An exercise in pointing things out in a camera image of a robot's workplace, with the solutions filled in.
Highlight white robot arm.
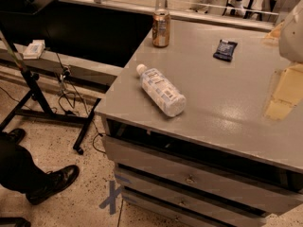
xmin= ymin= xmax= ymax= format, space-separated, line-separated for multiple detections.
xmin=265 ymin=0 xmax=303 ymax=120

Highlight black trouser leg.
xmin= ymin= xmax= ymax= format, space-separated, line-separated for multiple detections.
xmin=0 ymin=133 xmax=49 ymax=193

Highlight black metal stand frame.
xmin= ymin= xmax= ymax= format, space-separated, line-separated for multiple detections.
xmin=0 ymin=31 xmax=100 ymax=155

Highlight small white box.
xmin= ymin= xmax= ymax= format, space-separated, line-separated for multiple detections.
xmin=23 ymin=40 xmax=45 ymax=60

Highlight black cables on floor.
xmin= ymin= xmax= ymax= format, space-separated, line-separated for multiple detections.
xmin=55 ymin=52 xmax=107 ymax=154

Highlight dark blue snack bar wrapper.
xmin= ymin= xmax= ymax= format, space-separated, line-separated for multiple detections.
xmin=213 ymin=40 xmax=238 ymax=62

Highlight grey drawer cabinet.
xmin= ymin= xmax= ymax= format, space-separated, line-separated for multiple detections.
xmin=98 ymin=20 xmax=303 ymax=227

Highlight black leather shoe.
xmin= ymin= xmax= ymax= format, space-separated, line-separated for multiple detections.
xmin=26 ymin=165 xmax=80 ymax=205

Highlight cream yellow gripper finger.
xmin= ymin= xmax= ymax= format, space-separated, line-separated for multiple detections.
xmin=265 ymin=62 xmax=303 ymax=120

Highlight gold soda can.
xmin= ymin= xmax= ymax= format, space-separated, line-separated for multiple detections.
xmin=152 ymin=9 xmax=170 ymax=47

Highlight clear plastic water bottle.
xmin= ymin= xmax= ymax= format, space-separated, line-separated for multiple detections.
xmin=136 ymin=64 xmax=187 ymax=117

